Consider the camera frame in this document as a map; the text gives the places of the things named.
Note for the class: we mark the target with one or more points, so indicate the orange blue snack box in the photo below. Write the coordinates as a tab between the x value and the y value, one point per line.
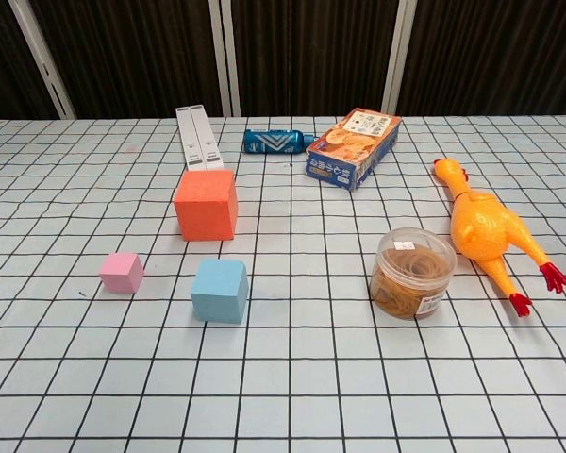
349	148

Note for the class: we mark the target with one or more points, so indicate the white black checked tablecloth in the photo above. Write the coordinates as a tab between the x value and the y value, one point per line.
283	377

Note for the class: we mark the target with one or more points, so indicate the light blue foam cube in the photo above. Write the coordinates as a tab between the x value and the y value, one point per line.
217	295

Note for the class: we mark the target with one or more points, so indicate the pink foam cube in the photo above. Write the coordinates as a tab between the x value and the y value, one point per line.
120	273

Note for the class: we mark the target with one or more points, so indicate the white partition post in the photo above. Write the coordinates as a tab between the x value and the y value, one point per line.
225	56
42	61
398	56

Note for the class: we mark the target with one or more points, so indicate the orange foam cube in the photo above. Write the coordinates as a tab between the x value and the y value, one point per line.
203	212

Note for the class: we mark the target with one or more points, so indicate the yellow rubber chicken toy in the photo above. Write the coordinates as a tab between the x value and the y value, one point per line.
483	224

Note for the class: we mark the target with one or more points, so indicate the white rectangular box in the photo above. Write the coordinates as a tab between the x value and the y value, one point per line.
200	137

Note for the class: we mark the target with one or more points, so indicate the clear jar of rubber bands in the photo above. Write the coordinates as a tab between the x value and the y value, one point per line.
412	278

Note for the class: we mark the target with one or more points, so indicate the blue drink bottle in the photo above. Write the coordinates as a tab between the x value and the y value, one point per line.
271	141

